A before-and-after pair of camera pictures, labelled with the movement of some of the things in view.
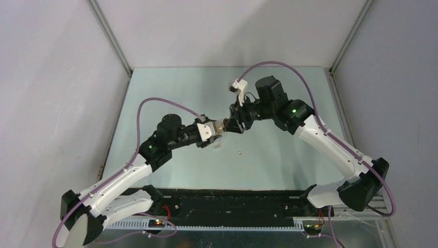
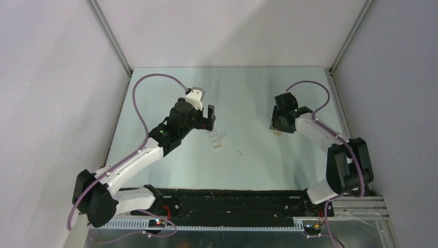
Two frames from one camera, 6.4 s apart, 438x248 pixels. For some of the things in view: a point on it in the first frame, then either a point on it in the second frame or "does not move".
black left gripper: x=204 y=143 to x=206 y=123
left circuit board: x=157 y=223 does not move
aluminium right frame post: x=365 y=7 does not move
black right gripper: x=234 y=125 to x=275 y=124
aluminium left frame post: x=103 y=22 does not move
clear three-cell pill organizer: x=217 y=143 does not move
